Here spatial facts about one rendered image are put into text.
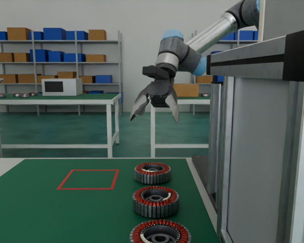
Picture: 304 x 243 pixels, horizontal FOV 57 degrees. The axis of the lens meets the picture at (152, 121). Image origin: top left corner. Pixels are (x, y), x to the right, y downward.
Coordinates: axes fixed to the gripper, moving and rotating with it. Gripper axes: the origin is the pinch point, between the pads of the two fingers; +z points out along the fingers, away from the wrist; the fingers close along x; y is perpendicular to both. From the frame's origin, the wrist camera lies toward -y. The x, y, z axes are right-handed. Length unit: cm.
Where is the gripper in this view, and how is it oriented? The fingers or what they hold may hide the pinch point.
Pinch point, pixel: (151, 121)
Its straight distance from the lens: 83.5
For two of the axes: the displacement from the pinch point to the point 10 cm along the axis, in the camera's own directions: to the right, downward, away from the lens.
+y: 3.1, 4.5, 8.4
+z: -2.0, 8.9, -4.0
